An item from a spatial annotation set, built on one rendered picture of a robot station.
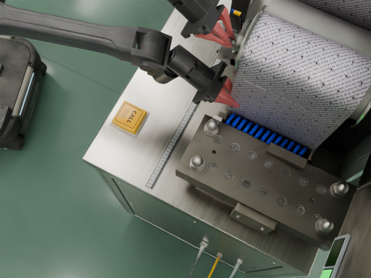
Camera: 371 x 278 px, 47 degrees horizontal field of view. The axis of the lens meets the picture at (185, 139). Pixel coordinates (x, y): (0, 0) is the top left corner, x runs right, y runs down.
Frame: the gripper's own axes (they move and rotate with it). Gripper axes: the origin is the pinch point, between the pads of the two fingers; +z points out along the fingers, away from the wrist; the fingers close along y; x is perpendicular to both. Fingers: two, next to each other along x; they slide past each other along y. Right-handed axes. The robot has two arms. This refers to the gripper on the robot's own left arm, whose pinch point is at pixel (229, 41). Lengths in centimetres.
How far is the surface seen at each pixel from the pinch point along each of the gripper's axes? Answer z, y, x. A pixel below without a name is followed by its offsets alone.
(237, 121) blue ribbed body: 17.9, 8.0, -9.5
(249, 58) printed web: 1.4, 4.7, 7.5
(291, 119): 20.9, 5.9, 4.2
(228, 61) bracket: 7.3, -1.8, -8.6
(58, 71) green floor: 6, -18, -153
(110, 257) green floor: 61, 53, -108
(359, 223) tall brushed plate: 27.8, 24.0, 23.4
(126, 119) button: 3.7, 16.5, -36.0
